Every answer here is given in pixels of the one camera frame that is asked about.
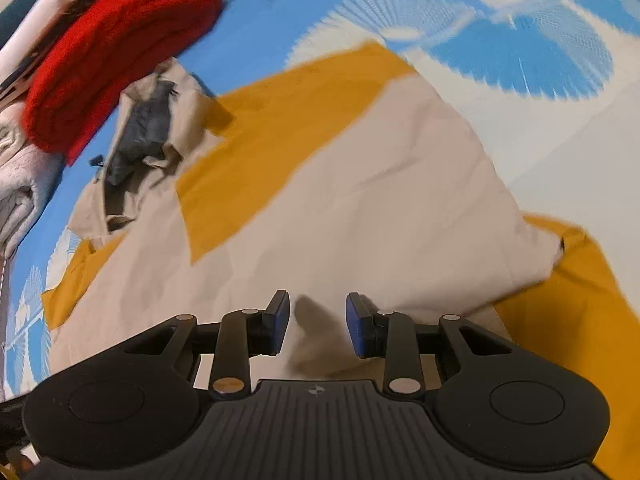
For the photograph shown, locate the white folded quilt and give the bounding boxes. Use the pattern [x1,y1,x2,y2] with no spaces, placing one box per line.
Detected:
[0,101,64,260]

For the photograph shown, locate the red folded blanket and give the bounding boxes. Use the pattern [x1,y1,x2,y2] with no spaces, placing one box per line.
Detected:
[21,0,222,164]

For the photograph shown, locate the beige and mustard hooded jacket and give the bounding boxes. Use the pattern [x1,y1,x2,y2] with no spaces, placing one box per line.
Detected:
[42,44,639,479]

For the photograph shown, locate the blue fan-pattern bed sheet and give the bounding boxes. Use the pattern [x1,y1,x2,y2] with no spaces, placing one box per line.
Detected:
[1,0,639,399]

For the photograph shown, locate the white folded pillow stack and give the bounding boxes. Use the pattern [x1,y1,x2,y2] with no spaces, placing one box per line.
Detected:
[1,0,96,108]

